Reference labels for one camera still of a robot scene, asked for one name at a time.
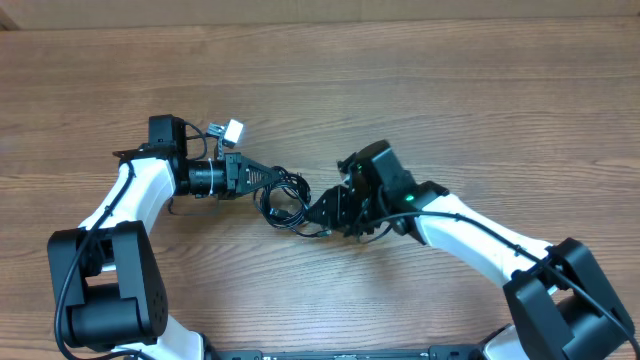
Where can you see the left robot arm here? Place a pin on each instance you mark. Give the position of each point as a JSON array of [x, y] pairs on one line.
[[109, 293]]

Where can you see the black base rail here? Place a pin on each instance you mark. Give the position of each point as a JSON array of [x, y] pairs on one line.
[[435, 352]]

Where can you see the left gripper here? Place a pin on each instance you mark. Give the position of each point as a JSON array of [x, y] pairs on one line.
[[232, 175]]

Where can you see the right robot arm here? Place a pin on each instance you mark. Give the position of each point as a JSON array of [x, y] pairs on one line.
[[561, 303]]

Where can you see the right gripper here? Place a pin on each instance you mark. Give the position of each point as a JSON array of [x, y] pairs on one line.
[[344, 206]]

